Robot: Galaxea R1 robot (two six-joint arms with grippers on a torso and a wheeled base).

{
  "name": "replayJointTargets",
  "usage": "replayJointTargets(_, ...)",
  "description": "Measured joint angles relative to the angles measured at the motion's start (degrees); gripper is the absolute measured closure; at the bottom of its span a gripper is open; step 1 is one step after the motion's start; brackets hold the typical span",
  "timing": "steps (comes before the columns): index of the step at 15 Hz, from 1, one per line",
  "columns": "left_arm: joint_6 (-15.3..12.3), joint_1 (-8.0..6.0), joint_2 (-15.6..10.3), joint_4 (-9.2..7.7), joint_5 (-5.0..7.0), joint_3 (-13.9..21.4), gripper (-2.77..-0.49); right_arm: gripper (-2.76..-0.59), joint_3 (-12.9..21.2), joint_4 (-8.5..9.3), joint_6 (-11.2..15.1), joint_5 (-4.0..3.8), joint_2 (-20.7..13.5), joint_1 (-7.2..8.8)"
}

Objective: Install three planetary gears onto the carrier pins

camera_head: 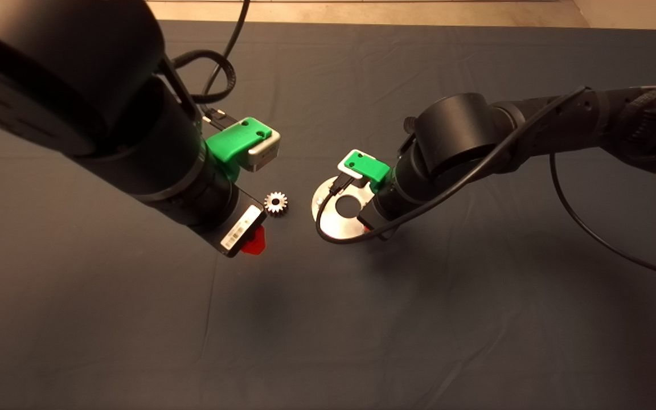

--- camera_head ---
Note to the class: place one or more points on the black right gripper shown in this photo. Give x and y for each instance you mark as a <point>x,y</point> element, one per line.
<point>385,210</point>

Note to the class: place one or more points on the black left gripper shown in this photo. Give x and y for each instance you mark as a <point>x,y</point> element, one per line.
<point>231,219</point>

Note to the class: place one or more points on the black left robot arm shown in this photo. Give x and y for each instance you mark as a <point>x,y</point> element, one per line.
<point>77,85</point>

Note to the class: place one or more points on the round metal carrier plate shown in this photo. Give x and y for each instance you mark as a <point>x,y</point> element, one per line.
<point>333,228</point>

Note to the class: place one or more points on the small steel planetary gear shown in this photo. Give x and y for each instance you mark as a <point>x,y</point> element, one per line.
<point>269,203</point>

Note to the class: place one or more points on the dark grey table cloth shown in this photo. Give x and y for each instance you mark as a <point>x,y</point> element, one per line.
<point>328,341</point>

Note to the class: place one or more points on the green right camera mount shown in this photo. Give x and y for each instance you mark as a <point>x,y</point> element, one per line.
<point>370,168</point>

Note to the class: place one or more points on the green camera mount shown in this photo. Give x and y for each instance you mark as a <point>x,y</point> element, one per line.
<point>231,145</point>
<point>370,168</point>

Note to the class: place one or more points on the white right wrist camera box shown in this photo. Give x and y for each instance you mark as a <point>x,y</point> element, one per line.
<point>346,169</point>

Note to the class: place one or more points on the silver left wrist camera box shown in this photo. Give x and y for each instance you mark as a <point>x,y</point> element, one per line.
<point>262,155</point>

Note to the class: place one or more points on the green left camera mount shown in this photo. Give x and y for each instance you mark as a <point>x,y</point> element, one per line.
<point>231,145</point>

